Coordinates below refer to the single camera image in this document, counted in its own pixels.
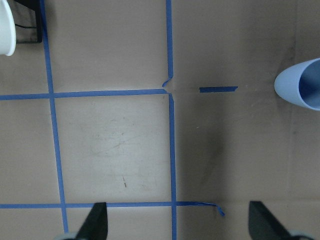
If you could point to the black mug rack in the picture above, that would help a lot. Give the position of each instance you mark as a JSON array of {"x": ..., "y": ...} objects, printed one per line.
[{"x": 28, "y": 21}]

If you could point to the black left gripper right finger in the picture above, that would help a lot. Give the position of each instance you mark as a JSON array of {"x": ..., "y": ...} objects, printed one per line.
[{"x": 263, "y": 225}]

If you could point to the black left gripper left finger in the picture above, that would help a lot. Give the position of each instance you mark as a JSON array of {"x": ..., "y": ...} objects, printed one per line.
[{"x": 95, "y": 226}]

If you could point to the white mug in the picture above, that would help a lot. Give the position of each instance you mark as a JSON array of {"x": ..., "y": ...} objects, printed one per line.
[{"x": 7, "y": 30}]

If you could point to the light blue cup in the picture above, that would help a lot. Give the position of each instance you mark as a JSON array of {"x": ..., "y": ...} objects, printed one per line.
[{"x": 300, "y": 84}]

